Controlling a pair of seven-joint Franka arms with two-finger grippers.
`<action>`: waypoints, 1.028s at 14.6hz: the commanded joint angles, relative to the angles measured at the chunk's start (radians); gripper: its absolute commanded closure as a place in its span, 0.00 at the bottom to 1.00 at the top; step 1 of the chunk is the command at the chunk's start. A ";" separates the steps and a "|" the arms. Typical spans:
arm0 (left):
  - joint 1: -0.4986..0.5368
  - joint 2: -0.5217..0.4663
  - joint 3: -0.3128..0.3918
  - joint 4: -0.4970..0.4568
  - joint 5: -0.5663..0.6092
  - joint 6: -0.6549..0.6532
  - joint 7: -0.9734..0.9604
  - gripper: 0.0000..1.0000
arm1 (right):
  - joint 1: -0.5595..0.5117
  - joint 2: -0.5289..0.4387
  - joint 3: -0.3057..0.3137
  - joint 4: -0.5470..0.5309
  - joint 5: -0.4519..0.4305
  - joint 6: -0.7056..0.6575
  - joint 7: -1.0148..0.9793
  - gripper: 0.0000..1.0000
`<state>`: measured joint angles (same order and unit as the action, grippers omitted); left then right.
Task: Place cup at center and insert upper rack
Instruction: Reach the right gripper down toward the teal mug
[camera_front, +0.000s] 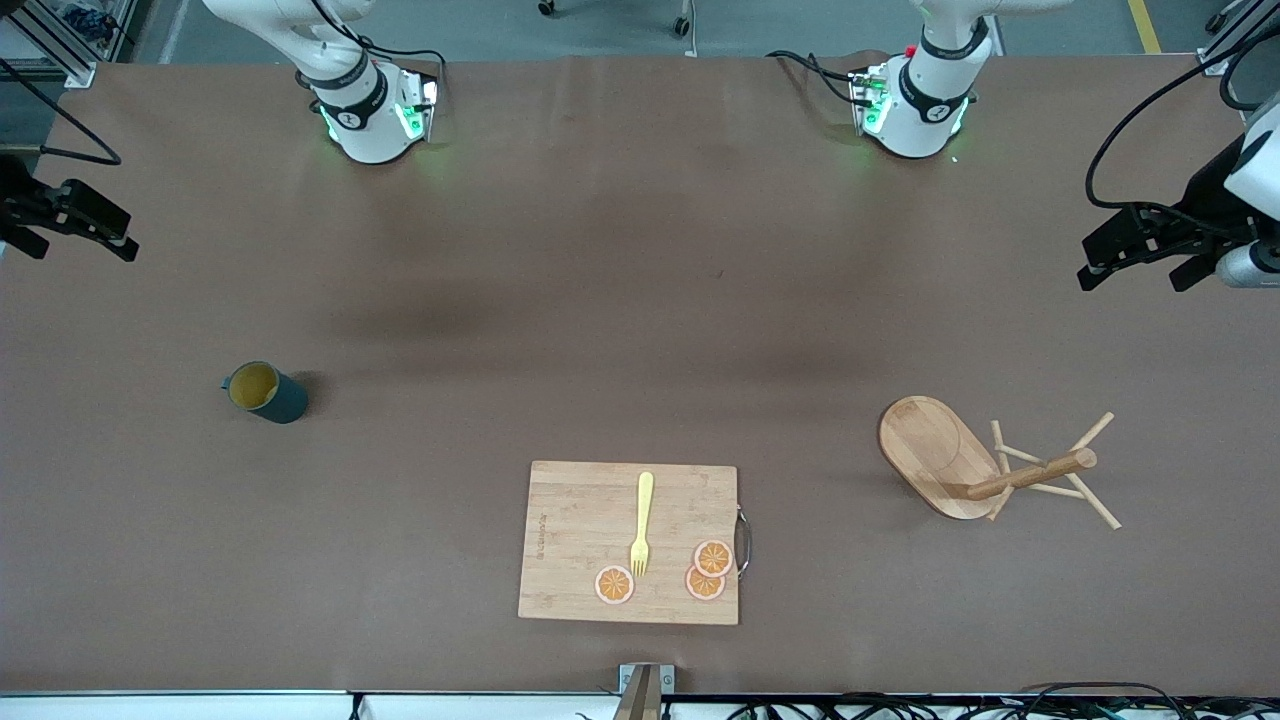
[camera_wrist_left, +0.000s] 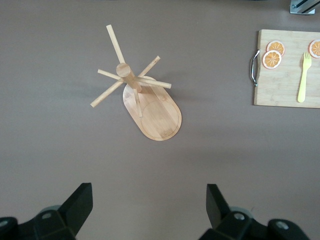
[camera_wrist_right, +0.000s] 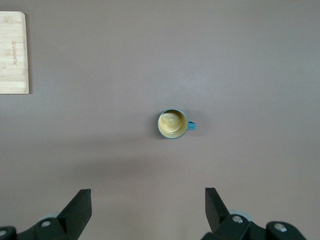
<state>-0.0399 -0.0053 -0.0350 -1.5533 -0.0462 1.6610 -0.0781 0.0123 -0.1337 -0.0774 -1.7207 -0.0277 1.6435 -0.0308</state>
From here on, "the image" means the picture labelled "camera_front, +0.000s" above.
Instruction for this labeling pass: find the black right base cable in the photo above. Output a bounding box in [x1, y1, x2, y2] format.
[308, 0, 448, 81]

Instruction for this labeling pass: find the bamboo cutting board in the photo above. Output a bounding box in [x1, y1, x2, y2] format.
[517, 460, 753, 627]

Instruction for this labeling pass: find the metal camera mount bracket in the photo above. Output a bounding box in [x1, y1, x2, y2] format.
[612, 662, 677, 720]

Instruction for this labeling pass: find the black base cable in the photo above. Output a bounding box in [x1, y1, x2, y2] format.
[308, 0, 448, 81]
[766, 50, 863, 107]

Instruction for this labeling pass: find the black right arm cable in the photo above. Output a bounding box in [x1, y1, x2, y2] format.
[0, 58, 123, 167]

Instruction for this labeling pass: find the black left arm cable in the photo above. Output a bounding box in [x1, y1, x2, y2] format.
[1085, 20, 1280, 241]

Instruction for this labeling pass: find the yellow plastic fork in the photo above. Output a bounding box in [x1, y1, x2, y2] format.
[629, 471, 656, 579]

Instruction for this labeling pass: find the wooden mug rack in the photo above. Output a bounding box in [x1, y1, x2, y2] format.
[877, 394, 1123, 531]

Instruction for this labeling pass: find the white table edge rail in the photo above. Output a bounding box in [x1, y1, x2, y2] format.
[0, 688, 1280, 720]

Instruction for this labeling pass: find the black floor cable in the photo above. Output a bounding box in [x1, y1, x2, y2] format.
[1015, 681, 1196, 720]
[725, 692, 946, 720]

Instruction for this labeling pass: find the aluminium frame post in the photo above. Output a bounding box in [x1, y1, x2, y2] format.
[1196, 18, 1280, 77]
[0, 0, 98, 89]

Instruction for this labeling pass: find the black left base cable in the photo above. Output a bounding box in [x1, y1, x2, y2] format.
[766, 50, 863, 107]

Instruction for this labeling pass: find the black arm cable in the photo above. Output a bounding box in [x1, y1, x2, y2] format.
[0, 58, 123, 167]
[1085, 20, 1280, 241]

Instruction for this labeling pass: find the dark teal cup yellow inside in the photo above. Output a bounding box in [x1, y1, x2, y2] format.
[221, 360, 310, 425]

